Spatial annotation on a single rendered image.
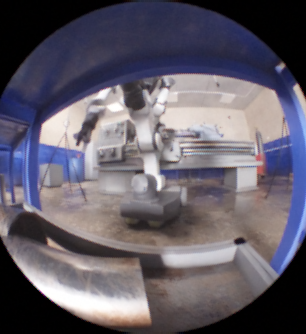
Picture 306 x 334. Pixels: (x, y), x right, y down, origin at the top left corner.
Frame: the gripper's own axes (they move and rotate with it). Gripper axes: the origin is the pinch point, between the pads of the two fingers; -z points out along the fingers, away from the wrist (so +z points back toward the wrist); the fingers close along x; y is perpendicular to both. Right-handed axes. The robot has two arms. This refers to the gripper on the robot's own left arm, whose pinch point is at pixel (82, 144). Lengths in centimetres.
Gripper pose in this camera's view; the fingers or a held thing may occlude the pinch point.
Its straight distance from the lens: 65.7
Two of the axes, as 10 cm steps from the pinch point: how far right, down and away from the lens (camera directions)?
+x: -3.0, 1.7, 9.4
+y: -9.4, -2.0, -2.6
